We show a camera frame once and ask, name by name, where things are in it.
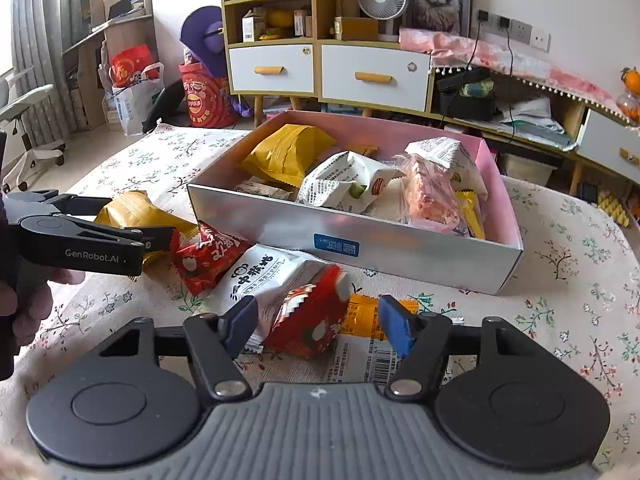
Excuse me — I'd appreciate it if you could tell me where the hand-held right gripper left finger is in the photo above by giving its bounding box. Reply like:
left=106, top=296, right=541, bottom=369
left=99, top=295, right=259, bottom=403

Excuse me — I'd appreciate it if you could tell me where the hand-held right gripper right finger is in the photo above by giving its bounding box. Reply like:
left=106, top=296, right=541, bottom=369
left=377, top=294, right=547, bottom=403

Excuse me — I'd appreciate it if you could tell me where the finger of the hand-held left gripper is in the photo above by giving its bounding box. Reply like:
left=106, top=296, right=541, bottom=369
left=65, top=216, right=175, bottom=254
left=6, top=189, right=114, bottom=224

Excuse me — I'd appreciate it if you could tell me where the small red snack packet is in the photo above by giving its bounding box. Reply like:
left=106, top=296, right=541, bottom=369
left=170, top=222, right=252, bottom=297

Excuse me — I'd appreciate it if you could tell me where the white packet with black characters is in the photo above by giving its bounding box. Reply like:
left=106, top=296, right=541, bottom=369
left=220, top=244, right=332, bottom=352

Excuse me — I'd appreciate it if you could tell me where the pink cardboard box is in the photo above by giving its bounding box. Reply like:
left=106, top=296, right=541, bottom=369
left=186, top=109, right=524, bottom=296

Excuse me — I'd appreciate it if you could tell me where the large red snack packet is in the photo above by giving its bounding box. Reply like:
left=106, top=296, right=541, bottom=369
left=262, top=265, right=351, bottom=359

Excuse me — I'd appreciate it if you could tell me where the clear pink snack packet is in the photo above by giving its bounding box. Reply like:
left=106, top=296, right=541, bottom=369
left=399, top=155, right=467, bottom=234

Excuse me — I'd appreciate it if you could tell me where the white packet with grey text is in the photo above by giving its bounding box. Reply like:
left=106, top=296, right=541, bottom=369
left=297, top=151, right=407, bottom=211

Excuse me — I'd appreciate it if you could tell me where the white packet with green print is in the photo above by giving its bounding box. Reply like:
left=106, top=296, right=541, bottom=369
left=404, top=137, right=489, bottom=202

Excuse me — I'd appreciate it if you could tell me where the person's left hand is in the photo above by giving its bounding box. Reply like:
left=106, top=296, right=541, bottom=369
left=0, top=266, right=87, bottom=356

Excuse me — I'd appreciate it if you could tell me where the gold yellow snack packet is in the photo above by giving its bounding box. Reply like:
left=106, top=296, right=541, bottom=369
left=94, top=191, right=201, bottom=264

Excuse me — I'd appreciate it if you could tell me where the flat orange white packet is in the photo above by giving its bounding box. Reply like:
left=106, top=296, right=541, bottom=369
left=320, top=294, right=467, bottom=386

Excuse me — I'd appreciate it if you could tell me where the white office chair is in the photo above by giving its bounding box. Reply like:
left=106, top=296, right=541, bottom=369
left=0, top=80, right=67, bottom=194

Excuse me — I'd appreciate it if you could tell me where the white shopping bag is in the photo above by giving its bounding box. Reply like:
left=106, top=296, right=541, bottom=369
left=111, top=62, right=166, bottom=136

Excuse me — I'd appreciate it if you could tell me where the yellow packet with dark label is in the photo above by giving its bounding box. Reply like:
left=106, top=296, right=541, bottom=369
left=457, top=190, right=487, bottom=240

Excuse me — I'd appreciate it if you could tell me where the red round gift bag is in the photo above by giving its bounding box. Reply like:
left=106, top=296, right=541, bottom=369
left=179, top=60, right=240, bottom=130

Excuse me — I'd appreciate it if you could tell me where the red patterned gift bag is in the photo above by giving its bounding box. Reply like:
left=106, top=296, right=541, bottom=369
left=109, top=45, right=159, bottom=89

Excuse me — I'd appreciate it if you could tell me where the mustard yellow snack packet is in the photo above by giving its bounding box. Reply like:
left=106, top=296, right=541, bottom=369
left=241, top=124, right=339, bottom=187

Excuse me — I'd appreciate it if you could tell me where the grey curtain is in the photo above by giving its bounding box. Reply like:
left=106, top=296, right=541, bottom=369
left=10, top=0, right=92, bottom=147

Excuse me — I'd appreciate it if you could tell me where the floral tablecloth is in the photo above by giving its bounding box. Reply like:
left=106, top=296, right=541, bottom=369
left=0, top=120, right=640, bottom=461

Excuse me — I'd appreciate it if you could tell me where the wooden desk with shelves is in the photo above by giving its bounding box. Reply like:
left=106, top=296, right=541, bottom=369
left=62, top=0, right=154, bottom=132

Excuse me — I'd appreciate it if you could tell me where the translucent storage bin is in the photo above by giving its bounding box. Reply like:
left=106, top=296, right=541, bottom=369
left=500, top=152, right=556, bottom=186

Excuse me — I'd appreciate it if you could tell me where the purple bag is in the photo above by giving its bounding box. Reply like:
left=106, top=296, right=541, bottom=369
left=180, top=6, right=226, bottom=76

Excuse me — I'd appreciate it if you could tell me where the black storage box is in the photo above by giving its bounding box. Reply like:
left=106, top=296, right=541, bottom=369
left=436, top=66, right=497, bottom=122

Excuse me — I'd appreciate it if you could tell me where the small white carton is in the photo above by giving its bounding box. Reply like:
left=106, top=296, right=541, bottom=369
left=242, top=12, right=266, bottom=43

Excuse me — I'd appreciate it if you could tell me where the wooden cabinet with white drawers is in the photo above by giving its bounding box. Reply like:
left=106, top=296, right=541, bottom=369
left=220, top=0, right=435, bottom=129

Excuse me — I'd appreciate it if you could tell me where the yellow egg tray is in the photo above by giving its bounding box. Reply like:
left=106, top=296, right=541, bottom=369
left=597, top=192, right=632, bottom=229

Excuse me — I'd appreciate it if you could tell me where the pile of papers and bags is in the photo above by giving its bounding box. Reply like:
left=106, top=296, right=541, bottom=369
left=495, top=96, right=579, bottom=149

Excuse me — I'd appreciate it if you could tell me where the small white orange box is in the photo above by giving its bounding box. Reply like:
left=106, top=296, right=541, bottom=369
left=292, top=9, right=314, bottom=38

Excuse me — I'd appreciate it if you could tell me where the low wooden cabinet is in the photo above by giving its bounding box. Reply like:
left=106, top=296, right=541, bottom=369
left=430, top=60, right=640, bottom=196

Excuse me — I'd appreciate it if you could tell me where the pink patterned cloth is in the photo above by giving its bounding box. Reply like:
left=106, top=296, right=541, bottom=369
left=399, top=27, right=640, bottom=126

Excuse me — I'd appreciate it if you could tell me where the clear jar with oranges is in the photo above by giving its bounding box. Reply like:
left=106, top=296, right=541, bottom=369
left=616, top=91, right=640, bottom=124

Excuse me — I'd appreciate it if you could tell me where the black power cable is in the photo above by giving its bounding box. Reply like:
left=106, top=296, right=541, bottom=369
left=499, top=27, right=517, bottom=172
left=439, top=20, right=485, bottom=127

